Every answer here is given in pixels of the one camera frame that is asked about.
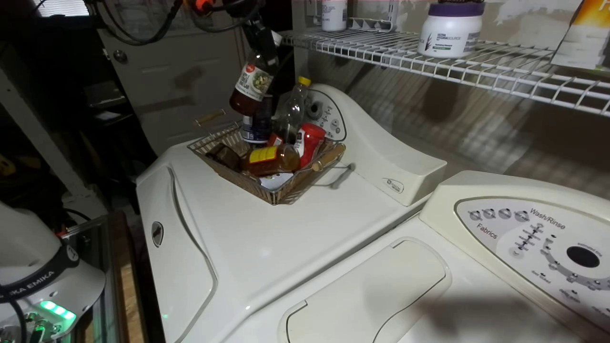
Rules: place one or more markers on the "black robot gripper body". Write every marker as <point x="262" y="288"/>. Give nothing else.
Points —
<point x="260" y="126"/>

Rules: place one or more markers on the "brown apple cider vinegar bottle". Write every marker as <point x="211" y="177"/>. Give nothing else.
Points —
<point x="258" y="71"/>

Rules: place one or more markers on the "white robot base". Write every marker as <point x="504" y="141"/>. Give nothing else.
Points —
<point x="45" y="284"/>

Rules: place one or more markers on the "clear bottle yellow cap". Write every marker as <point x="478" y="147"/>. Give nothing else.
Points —
<point x="293" y="107"/>

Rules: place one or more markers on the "white bottle on shelf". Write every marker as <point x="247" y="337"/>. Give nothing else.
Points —
<point x="335" y="15"/>

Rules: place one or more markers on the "red white bottle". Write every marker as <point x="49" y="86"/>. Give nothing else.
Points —
<point x="308" y="141"/>

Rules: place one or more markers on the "brown bottle yellow label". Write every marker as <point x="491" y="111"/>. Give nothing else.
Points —
<point x="264" y="160"/>

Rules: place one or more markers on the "woven wicker basket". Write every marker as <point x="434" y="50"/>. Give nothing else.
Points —
<point x="226" y="153"/>

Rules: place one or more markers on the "white jar purple lid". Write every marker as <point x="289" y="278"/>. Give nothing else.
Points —
<point x="451" y="29"/>

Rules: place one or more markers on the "white washing machine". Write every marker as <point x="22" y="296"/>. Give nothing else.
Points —
<point x="220" y="254"/>

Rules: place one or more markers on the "white dryer machine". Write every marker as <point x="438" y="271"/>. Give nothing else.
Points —
<point x="489" y="259"/>

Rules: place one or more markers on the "yellow orange box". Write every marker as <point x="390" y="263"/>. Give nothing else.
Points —
<point x="586" y="42"/>

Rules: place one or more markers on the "white wire shelf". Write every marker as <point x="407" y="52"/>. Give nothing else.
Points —
<point x="521" y="71"/>

